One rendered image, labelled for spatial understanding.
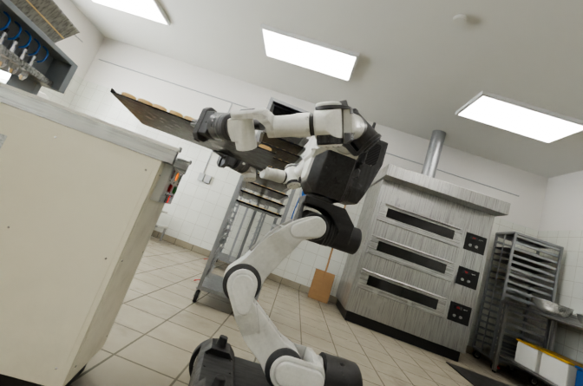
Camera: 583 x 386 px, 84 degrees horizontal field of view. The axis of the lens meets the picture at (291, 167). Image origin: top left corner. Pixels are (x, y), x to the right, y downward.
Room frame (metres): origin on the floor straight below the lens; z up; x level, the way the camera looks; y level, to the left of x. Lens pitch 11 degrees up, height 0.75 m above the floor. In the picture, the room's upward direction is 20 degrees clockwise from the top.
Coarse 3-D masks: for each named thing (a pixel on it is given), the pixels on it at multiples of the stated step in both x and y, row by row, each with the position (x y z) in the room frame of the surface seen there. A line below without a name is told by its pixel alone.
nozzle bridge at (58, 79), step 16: (0, 0) 1.03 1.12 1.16; (0, 16) 1.15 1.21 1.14; (16, 16) 1.13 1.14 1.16; (16, 32) 1.25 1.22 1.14; (32, 32) 1.24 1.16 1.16; (0, 48) 1.16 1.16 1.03; (16, 48) 1.28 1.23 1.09; (32, 48) 1.36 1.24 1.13; (48, 48) 1.37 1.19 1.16; (16, 64) 1.28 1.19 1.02; (48, 64) 1.49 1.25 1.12; (64, 64) 1.51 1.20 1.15; (16, 80) 1.50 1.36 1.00; (32, 80) 1.49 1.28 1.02; (48, 80) 1.47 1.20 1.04; (64, 80) 1.52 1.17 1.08
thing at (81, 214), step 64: (0, 128) 1.06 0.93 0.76; (64, 128) 1.08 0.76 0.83; (0, 192) 1.07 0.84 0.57; (64, 192) 1.09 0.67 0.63; (128, 192) 1.11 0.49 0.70; (0, 256) 1.08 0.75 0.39; (64, 256) 1.10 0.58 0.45; (128, 256) 1.22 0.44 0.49; (0, 320) 1.09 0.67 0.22; (64, 320) 1.11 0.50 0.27; (0, 384) 1.13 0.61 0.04; (64, 384) 1.14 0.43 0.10
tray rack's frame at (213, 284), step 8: (280, 104) 2.71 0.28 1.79; (288, 104) 2.70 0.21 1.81; (296, 112) 2.84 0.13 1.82; (304, 112) 2.72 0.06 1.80; (248, 232) 3.34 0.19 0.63; (216, 248) 3.29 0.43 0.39; (240, 248) 3.34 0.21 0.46; (208, 280) 2.97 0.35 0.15; (216, 280) 3.08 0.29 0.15; (208, 288) 2.70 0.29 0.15; (216, 288) 2.79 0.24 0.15; (224, 296) 2.71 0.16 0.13
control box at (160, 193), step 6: (168, 168) 1.17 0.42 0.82; (174, 168) 1.21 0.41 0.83; (162, 174) 1.17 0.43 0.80; (168, 174) 1.17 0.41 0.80; (174, 174) 1.25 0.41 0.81; (180, 174) 1.36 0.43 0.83; (162, 180) 1.17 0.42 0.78; (168, 180) 1.19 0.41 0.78; (174, 180) 1.29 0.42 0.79; (156, 186) 1.17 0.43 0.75; (162, 186) 1.17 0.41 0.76; (168, 186) 1.23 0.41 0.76; (174, 186) 1.33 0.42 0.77; (156, 192) 1.17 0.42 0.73; (162, 192) 1.18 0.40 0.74; (150, 198) 1.17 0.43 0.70; (156, 198) 1.17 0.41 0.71; (162, 198) 1.22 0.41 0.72
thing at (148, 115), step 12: (120, 96) 1.08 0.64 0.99; (132, 108) 1.21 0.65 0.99; (144, 108) 1.14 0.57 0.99; (156, 108) 1.08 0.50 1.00; (144, 120) 1.35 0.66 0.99; (156, 120) 1.26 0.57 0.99; (168, 120) 1.18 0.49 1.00; (180, 120) 1.12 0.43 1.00; (168, 132) 1.43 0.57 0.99; (180, 132) 1.34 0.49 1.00; (192, 132) 1.26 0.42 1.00; (204, 144) 1.43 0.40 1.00; (216, 144) 1.33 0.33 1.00; (228, 144) 1.24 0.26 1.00; (240, 156) 1.41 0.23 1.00; (252, 156) 1.32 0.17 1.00; (264, 156) 1.24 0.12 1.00; (264, 168) 1.51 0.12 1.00
